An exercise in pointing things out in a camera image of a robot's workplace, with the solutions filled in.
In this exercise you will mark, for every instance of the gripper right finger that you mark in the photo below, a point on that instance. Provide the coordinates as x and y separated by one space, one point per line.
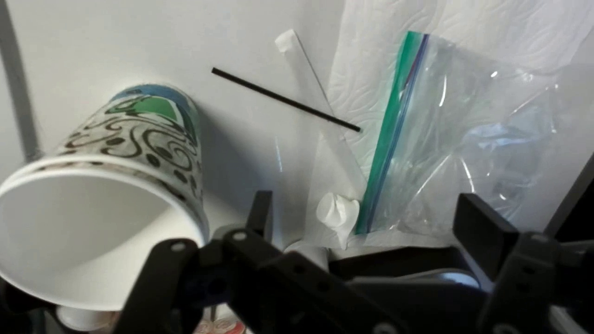
524 278

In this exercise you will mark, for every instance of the black stir stick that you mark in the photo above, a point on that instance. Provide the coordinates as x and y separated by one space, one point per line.
283 98

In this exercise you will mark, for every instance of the clear zip plastic bag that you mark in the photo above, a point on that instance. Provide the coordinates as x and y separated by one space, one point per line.
445 153

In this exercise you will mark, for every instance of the white wrapped straw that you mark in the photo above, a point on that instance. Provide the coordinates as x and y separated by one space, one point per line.
336 211

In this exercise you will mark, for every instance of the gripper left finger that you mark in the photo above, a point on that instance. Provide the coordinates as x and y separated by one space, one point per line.
260 273

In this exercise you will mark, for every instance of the stack of patterned paper cups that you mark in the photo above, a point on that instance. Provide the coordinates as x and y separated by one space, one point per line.
93 222

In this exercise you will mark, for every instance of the white coffee pod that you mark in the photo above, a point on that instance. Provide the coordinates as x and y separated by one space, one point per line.
86 320

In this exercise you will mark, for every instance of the white paper towel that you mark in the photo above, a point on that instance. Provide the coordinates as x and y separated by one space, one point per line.
366 60

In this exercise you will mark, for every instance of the red printed packet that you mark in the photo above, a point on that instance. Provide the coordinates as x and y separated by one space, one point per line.
222 324

